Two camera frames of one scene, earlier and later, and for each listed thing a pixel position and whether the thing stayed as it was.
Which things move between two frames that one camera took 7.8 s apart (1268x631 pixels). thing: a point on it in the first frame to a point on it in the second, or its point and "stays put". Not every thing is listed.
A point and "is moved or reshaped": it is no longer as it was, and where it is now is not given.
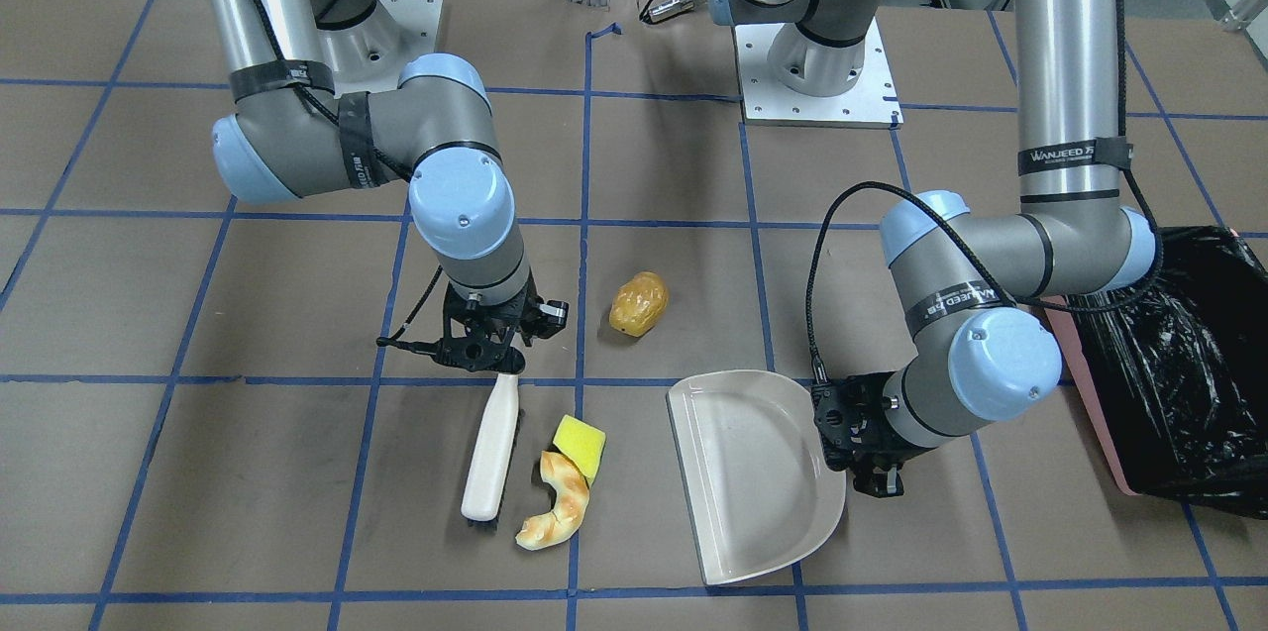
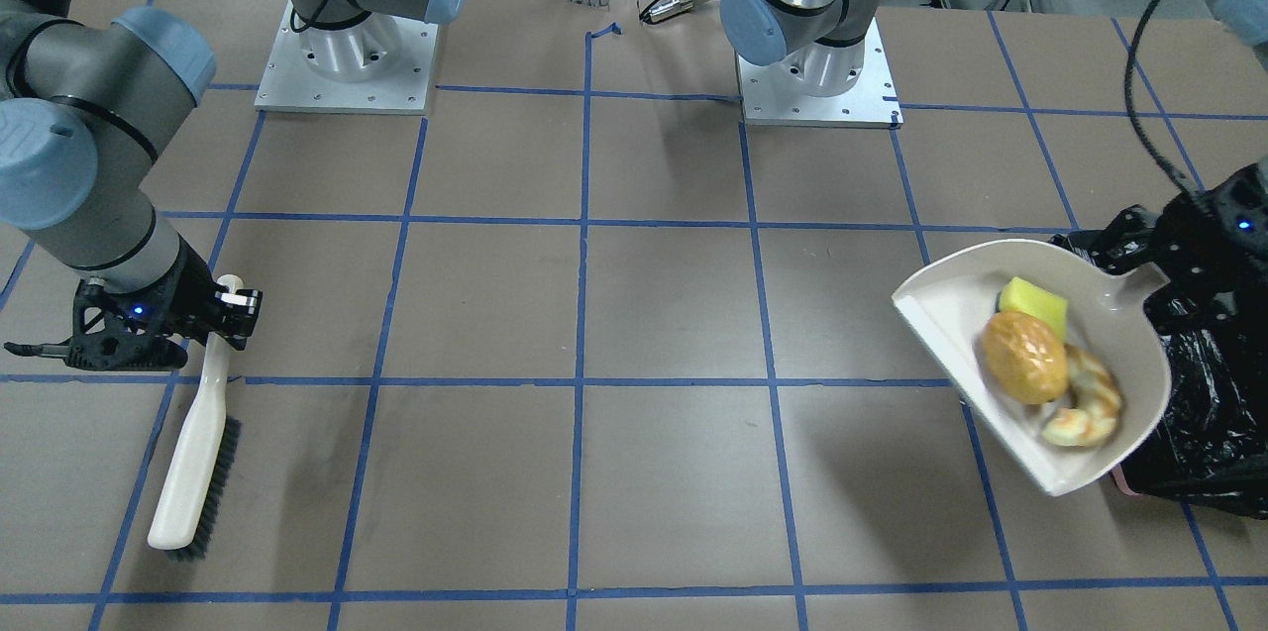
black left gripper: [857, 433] to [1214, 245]
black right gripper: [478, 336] to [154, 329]
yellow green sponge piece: [581, 443] is moved or reshaped
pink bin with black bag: [1174, 368] stays put
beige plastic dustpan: [760, 494] to [951, 301]
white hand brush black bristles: [486, 494] to [185, 524]
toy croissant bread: [572, 492] to [1098, 407]
